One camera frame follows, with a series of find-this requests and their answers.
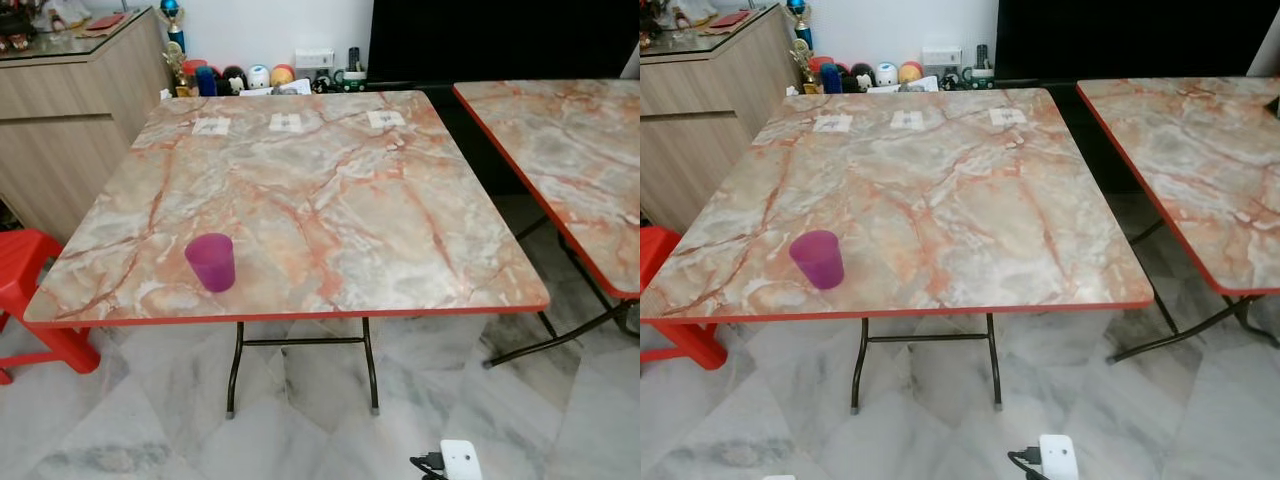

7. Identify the red plastic stool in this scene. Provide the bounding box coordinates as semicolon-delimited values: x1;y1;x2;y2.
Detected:
640;225;729;372
0;228;102;387

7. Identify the marble pattern folding table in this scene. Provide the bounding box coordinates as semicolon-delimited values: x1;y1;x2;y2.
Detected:
640;87;1157;414
453;80;641;370
1076;77;1280;364
22;90;552;417

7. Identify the light wooden cabinet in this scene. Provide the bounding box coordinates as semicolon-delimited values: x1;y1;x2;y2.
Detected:
640;5;802;234
0;8;174;245

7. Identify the purple plastic cup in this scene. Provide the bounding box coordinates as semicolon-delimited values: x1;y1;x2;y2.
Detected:
185;233;237;293
789;230;846;291

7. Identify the small gold trophy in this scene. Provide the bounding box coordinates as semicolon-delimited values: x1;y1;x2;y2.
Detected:
164;42;197;99
790;40;823;96

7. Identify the black television screen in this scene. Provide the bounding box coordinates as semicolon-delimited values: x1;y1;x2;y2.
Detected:
367;0;641;87
994;0;1280;84

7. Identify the blue trophy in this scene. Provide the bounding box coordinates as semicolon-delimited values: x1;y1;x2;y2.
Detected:
786;0;812;51
160;0;187;51

